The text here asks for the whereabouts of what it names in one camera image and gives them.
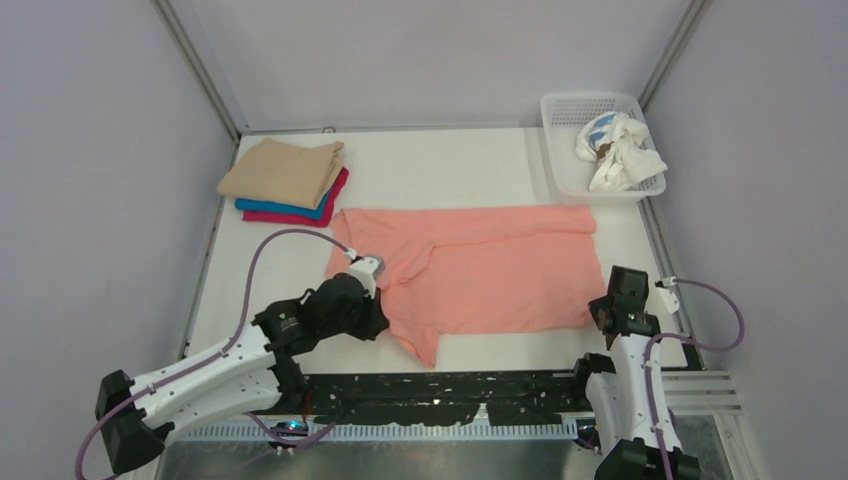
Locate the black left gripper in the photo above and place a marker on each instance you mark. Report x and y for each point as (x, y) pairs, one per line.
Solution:
(370, 316)

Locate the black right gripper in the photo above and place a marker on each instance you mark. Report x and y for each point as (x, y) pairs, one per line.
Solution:
(607, 316)

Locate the salmon pink t-shirt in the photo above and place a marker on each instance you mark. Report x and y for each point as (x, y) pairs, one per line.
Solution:
(505, 270)

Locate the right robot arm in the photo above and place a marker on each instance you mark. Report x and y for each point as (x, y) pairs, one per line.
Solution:
(635, 430)

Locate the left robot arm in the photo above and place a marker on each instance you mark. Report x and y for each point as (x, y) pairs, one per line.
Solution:
(254, 372)

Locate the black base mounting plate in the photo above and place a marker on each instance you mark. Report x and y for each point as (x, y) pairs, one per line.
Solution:
(508, 398)

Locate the magenta folded t-shirt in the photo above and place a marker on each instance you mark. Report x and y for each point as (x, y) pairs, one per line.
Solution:
(337, 187)

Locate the blue folded t-shirt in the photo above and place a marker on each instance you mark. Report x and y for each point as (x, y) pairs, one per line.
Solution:
(285, 209)

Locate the beige folded t-shirt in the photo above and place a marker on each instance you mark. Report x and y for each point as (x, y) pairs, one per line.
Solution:
(279, 172)

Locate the white crumpled t-shirt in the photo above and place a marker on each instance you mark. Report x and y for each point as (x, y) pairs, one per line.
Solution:
(615, 142)

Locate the white plastic basket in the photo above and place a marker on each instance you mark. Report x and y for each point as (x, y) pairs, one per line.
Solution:
(563, 115)

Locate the white slotted cable duct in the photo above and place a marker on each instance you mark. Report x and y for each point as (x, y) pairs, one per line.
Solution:
(478, 430)

